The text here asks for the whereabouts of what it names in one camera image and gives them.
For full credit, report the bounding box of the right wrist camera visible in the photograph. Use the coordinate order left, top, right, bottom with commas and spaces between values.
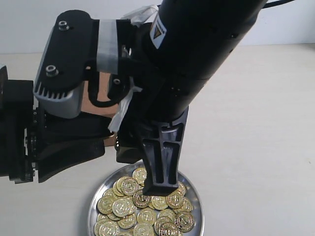
32, 9, 119, 119

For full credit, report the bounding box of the gold coin bottom centre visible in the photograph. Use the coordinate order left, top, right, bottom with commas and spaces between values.
133, 222, 154, 236

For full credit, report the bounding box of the round steel plate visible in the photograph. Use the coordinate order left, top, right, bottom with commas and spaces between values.
86, 161, 204, 236

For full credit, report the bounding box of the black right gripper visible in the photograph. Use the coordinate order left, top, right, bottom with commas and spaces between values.
115, 44, 221, 196

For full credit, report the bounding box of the cardboard box with slot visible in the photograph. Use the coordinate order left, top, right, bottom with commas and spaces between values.
81, 71, 116, 148

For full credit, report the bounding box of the gold coin right stack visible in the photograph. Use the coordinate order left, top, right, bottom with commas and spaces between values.
166, 190, 184, 209

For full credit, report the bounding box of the gold coin middle right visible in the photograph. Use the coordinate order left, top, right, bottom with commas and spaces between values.
151, 196, 168, 210

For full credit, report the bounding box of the gold coin top of pile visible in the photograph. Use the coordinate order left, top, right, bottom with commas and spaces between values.
132, 167, 147, 185

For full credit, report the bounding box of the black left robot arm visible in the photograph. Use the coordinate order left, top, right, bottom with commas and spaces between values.
0, 65, 113, 184

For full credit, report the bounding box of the gold coin lower right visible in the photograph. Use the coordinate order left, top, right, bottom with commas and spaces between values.
174, 211, 195, 233

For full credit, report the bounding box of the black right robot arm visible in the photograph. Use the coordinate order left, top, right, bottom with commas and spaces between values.
116, 0, 283, 196

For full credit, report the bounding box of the gold coin left edge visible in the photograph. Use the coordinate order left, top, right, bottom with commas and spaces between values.
97, 195, 115, 215

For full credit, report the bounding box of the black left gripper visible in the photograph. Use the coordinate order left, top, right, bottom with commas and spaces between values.
7, 80, 113, 184

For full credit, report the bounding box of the gold coin upper left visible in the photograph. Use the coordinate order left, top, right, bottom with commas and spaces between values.
117, 177, 139, 196

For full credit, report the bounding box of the gold coin left centre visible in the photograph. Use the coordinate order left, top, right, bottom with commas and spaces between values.
112, 198, 133, 217

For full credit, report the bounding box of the gold coin lower left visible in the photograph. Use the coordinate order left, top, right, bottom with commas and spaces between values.
98, 221, 120, 236

